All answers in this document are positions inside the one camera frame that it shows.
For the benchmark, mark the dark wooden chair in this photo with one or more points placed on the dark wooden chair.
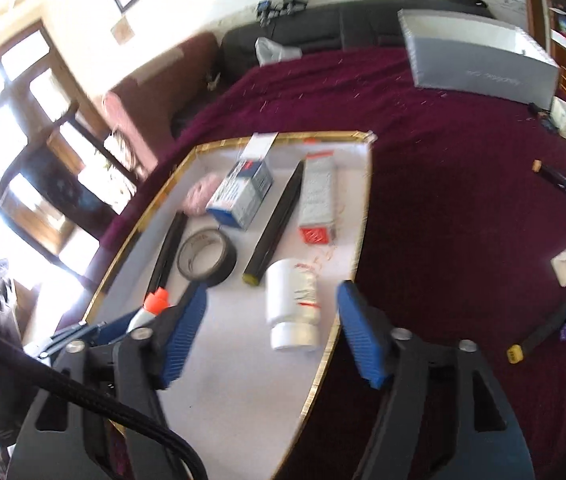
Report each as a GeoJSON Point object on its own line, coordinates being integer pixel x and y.
{"type": "Point", "coordinates": [58, 180]}

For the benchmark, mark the white tray with gold rim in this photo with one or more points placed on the white tray with gold rim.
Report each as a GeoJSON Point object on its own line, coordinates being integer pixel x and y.
{"type": "Point", "coordinates": [243, 410]}

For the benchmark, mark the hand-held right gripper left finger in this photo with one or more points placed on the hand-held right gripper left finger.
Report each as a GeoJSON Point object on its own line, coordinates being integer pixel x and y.
{"type": "Point", "coordinates": [183, 340]}

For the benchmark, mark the blue and white box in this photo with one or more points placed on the blue and white box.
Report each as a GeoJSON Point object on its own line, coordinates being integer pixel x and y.
{"type": "Point", "coordinates": [240, 195]}

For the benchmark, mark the brown armchair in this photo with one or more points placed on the brown armchair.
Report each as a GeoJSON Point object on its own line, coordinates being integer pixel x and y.
{"type": "Point", "coordinates": [163, 85]}

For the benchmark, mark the black sofa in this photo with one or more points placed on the black sofa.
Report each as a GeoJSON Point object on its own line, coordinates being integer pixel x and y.
{"type": "Point", "coordinates": [343, 27]}

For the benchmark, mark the black tape roll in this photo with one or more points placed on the black tape roll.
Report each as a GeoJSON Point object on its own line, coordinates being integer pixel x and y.
{"type": "Point", "coordinates": [225, 265]}

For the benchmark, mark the black marker pink cap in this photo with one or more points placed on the black marker pink cap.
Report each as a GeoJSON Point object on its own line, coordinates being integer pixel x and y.
{"type": "Point", "coordinates": [168, 255]}

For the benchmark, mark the pink fluffy ball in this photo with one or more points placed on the pink fluffy ball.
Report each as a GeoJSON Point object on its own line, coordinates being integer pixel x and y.
{"type": "Point", "coordinates": [200, 195]}

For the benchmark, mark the red and grey box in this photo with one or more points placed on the red and grey box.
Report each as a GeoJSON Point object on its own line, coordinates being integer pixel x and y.
{"type": "Point", "coordinates": [317, 195]}

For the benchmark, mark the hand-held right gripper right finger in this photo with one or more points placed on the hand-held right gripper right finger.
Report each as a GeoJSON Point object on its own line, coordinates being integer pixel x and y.
{"type": "Point", "coordinates": [363, 340]}

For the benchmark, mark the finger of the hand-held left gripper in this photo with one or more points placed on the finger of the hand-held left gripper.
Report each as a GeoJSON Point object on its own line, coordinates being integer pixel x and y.
{"type": "Point", "coordinates": [88, 334]}

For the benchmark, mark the white plastic bag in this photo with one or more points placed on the white plastic bag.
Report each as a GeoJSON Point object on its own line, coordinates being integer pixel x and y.
{"type": "Point", "coordinates": [270, 50]}

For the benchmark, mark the maroon blanket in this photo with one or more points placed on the maroon blanket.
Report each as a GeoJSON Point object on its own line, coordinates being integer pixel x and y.
{"type": "Point", "coordinates": [438, 210]}

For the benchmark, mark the wall switch plate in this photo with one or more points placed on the wall switch plate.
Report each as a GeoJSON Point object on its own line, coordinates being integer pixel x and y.
{"type": "Point", "coordinates": [122, 30]}

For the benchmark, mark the flat black object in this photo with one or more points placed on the flat black object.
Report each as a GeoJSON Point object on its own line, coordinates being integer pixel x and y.
{"type": "Point", "coordinates": [468, 0]}

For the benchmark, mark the large grey cardboard box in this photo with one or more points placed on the large grey cardboard box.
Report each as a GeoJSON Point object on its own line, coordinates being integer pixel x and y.
{"type": "Point", "coordinates": [483, 80]}

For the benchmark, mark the black marker olive cap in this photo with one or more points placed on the black marker olive cap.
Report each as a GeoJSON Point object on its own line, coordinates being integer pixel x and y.
{"type": "Point", "coordinates": [275, 220]}

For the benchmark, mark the white glue bottle orange cap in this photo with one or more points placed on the white glue bottle orange cap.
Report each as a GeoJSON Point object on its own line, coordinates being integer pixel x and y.
{"type": "Point", "coordinates": [155, 302]}

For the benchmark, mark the large white pill bottle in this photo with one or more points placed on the large white pill bottle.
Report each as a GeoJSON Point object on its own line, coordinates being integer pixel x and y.
{"type": "Point", "coordinates": [290, 305]}

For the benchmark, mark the black marker yellow cap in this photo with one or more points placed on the black marker yellow cap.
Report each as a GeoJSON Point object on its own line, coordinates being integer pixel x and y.
{"type": "Point", "coordinates": [548, 327]}

